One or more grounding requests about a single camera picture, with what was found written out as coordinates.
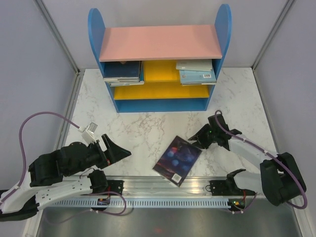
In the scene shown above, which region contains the black Moon and Sixpence book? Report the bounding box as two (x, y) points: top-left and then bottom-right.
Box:
(103, 79), (144, 83)

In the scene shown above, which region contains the navy blue book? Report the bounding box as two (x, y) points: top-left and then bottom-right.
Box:
(104, 61), (141, 80)

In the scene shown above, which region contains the pale grey Gatsby book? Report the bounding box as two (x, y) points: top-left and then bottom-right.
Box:
(176, 59), (212, 72)

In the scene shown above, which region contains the dark purple blue book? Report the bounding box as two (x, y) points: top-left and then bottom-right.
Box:
(153, 136), (202, 187)

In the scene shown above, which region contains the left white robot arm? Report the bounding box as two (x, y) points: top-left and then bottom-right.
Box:
(0, 134), (131, 222)

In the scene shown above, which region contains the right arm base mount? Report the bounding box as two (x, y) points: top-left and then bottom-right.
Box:
(205, 180), (256, 214)

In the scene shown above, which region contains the bright blue book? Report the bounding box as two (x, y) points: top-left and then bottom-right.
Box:
(109, 81), (144, 87)

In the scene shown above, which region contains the green Alice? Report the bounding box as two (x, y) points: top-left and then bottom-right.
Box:
(181, 82), (216, 86)

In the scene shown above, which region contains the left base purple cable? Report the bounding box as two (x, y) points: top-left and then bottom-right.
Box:
(44, 191), (127, 225)

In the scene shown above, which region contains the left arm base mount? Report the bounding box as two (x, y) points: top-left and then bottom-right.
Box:
(97, 180), (124, 206)

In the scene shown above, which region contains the blue pink yellow bookshelf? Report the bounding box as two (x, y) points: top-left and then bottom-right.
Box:
(87, 4), (232, 113)

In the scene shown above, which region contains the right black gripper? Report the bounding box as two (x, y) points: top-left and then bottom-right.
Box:
(189, 123), (218, 149)

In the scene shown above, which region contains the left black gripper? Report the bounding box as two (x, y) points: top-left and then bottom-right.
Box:
(66, 133), (132, 176)

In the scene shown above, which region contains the aluminium rail frame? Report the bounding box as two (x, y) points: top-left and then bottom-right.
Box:
(66, 175), (304, 198)

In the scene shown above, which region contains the light blue book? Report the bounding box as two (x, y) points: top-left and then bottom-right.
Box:
(179, 70), (217, 83)

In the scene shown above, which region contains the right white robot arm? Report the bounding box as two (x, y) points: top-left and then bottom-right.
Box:
(189, 110), (308, 210)

